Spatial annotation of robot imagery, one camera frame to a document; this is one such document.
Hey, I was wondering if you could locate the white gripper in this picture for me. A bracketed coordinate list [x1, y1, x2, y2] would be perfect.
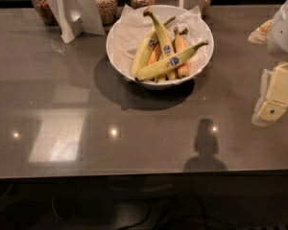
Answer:
[248, 0, 288, 127]

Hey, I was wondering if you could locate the white paper bowl liner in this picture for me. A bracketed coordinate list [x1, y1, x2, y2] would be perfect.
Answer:
[109, 4, 211, 80]

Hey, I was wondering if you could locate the glass jar of nuts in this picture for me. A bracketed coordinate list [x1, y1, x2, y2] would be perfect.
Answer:
[95, 0, 117, 26]

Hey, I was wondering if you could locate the long middle yellow banana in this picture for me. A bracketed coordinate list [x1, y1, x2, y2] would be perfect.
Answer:
[143, 7, 177, 82]

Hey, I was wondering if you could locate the far left glass jar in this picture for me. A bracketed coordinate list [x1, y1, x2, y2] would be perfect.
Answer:
[31, 0, 58, 26]

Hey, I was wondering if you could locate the far right glass jar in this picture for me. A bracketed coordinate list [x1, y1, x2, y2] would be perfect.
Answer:
[201, 0, 212, 18]

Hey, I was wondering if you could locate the small orange banana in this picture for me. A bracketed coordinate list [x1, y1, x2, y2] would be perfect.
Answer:
[147, 43, 162, 65]

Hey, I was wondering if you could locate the white ceramic bowl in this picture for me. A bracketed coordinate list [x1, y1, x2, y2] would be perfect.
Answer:
[106, 4, 215, 90]

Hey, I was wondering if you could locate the left yellow-green banana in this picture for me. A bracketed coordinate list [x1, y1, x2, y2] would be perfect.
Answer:
[130, 16, 175, 78]

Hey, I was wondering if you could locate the right ripe orange banana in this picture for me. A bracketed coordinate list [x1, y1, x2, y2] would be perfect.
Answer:
[173, 27, 190, 79]

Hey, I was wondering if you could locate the left white sign stand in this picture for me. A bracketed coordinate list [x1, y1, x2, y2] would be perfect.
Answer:
[46, 0, 105, 43]

